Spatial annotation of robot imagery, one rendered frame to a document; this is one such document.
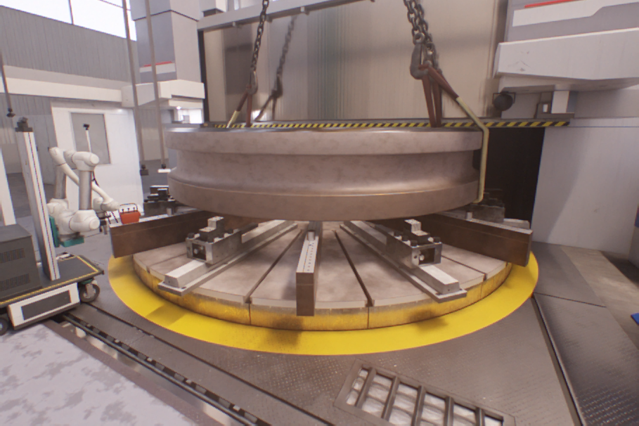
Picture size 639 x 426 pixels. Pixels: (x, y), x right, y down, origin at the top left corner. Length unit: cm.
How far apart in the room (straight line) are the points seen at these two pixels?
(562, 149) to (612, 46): 220
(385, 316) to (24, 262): 325
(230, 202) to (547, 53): 340
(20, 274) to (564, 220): 666
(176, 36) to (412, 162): 507
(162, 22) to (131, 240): 433
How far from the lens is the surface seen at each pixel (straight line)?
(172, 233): 422
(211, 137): 331
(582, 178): 576
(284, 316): 286
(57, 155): 408
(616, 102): 477
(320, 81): 619
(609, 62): 375
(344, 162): 297
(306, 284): 238
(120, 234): 408
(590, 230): 595
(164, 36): 690
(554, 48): 369
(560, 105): 446
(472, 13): 573
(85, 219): 351
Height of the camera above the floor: 176
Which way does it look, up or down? 11 degrees down
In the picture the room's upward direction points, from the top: straight up
